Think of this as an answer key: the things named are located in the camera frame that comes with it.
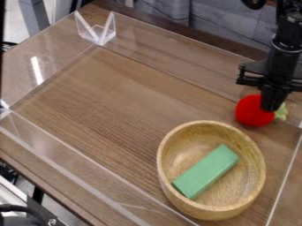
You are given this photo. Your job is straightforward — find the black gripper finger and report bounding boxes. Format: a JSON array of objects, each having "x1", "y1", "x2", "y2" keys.
[
  {"x1": 260, "y1": 86, "x2": 275, "y2": 112},
  {"x1": 275, "y1": 87, "x2": 291, "y2": 109}
]

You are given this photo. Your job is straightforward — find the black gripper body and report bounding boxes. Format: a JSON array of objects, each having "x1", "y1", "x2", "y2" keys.
[{"x1": 236, "y1": 38, "x2": 302, "y2": 92}]

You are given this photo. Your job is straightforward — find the red plush fruit green leaves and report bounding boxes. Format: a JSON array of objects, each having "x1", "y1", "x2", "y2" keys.
[{"x1": 235, "y1": 94, "x2": 287, "y2": 127}]

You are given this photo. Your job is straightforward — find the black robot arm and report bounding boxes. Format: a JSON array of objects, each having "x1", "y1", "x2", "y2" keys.
[{"x1": 236, "y1": 0, "x2": 302, "y2": 112}]

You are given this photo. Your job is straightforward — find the green rectangular block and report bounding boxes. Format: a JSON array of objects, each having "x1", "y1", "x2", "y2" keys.
[{"x1": 171, "y1": 145, "x2": 239, "y2": 200}]

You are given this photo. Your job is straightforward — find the oval wooden bowl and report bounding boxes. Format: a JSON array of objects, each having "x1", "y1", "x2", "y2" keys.
[{"x1": 156, "y1": 120, "x2": 267, "y2": 221}]

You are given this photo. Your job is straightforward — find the clear acrylic tray walls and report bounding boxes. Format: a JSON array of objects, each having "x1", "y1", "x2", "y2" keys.
[{"x1": 0, "y1": 15, "x2": 302, "y2": 226}]

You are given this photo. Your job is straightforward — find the grey table leg post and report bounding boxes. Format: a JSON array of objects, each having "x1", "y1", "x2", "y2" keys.
[{"x1": 18, "y1": 0, "x2": 51, "y2": 36}]

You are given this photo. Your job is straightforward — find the black metal clamp bracket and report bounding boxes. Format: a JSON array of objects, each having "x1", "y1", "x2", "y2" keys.
[{"x1": 25, "y1": 197, "x2": 68, "y2": 226}]

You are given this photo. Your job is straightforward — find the black cable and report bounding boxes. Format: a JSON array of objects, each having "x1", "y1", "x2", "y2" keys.
[{"x1": 0, "y1": 204, "x2": 36, "y2": 226}]

